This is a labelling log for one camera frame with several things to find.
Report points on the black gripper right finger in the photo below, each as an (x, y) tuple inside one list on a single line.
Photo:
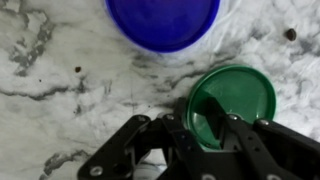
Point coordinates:
[(266, 153)]

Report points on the green plastic bowl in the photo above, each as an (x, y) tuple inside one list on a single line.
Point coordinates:
[(240, 90)]

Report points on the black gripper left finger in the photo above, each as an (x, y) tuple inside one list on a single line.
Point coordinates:
[(133, 150)]

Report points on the blue plastic bowl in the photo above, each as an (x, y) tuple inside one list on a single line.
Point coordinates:
[(163, 23)]

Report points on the tiny dark crumb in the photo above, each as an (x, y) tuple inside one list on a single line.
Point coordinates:
[(77, 69)]

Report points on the brown coffee bean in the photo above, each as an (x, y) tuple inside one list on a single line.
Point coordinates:
[(291, 34)]

